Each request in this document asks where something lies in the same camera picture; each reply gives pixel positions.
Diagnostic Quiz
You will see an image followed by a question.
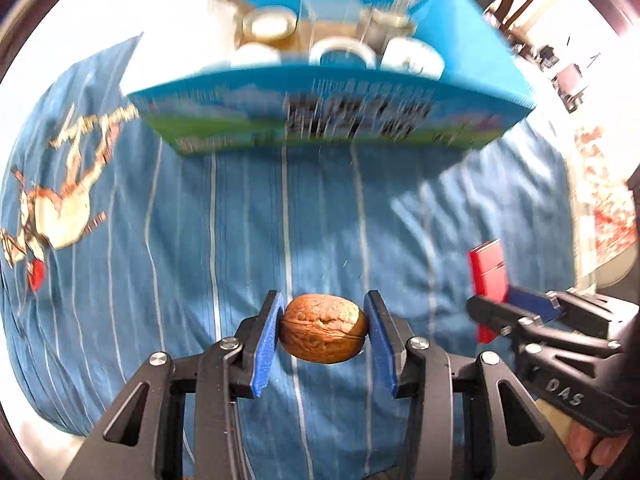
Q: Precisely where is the glass jar with metal lid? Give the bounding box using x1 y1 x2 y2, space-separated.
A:
242 6 297 44

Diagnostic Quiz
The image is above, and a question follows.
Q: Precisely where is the brown walnut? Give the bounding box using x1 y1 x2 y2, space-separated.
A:
278 294 369 364

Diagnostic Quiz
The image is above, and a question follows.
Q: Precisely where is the blue striped bed cover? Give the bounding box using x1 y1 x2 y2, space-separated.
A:
0 34 586 480

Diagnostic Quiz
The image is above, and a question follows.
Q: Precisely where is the metal perforated lid tin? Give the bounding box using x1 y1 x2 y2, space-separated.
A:
357 6 416 54

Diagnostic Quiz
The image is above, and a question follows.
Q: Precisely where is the red rectangular box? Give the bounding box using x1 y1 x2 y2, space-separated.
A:
467 237 510 345

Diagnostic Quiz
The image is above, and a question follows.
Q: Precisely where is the person's hand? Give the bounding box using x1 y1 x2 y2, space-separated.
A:
566 422 632 474

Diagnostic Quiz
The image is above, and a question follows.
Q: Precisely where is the white round cream tin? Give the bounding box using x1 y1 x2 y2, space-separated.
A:
380 37 445 80

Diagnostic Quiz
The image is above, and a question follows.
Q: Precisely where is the blue cardboard milk box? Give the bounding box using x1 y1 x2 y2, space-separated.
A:
120 0 534 154

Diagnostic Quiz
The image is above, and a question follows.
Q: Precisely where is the orange white floral pillow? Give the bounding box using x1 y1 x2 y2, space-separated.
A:
575 127 637 266

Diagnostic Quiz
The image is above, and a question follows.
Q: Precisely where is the grey speaker box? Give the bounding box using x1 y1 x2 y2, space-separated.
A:
552 64 587 113

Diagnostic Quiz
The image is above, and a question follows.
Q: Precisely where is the clear plastic square box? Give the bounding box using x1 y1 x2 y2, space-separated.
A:
298 0 362 46

